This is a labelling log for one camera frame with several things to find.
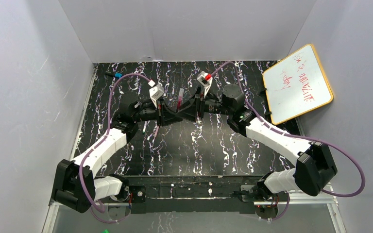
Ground blue black marker cap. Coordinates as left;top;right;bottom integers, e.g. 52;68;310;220
105;72;123;79

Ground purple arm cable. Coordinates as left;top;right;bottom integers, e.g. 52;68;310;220
79;73;152;224
210;61;366;222

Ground red translucent pen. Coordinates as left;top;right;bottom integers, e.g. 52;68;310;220
176;88;184;112

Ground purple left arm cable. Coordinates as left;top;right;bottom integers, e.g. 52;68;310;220
79;73;152;224

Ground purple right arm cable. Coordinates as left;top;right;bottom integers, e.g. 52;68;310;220
210;61;366;222

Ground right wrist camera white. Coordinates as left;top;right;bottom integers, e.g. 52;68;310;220
197;71;213;97

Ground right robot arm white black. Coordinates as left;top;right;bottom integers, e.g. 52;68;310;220
177;84;338;199

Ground yellow-framed whiteboard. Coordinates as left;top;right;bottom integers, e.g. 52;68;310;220
262;44;334;125

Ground light pink pen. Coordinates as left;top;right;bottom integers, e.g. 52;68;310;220
154;126;160;138

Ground metal base rail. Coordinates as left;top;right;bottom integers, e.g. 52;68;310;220
48;175;339;215

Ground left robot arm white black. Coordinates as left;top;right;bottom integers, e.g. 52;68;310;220
51;100;182;213

